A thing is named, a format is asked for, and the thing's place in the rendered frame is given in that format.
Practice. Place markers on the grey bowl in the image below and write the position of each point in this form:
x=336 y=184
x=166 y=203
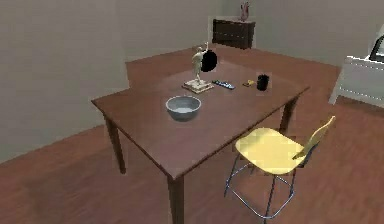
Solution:
x=183 y=108

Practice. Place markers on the yellow chair with metal legs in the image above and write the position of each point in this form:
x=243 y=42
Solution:
x=270 y=150

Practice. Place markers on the red vase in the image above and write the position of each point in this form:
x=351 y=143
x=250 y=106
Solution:
x=245 y=12

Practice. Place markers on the black and white appliance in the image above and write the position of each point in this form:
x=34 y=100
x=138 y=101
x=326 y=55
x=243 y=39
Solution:
x=378 y=46

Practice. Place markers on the brown wooden table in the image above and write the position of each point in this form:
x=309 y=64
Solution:
x=213 y=126

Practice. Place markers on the black cup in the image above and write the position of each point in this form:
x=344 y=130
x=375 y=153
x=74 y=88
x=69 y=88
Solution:
x=262 y=82

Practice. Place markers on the white cabinet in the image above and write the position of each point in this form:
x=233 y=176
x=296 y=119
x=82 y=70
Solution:
x=361 y=83

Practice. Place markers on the beige statue with black disc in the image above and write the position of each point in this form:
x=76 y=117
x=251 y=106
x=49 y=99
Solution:
x=199 y=66

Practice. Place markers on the black remote control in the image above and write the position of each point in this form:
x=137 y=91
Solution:
x=223 y=84

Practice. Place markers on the dark brown wooden dresser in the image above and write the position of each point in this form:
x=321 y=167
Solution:
x=233 y=33

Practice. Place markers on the small yellow object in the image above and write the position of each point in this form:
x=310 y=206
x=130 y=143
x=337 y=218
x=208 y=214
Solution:
x=248 y=82

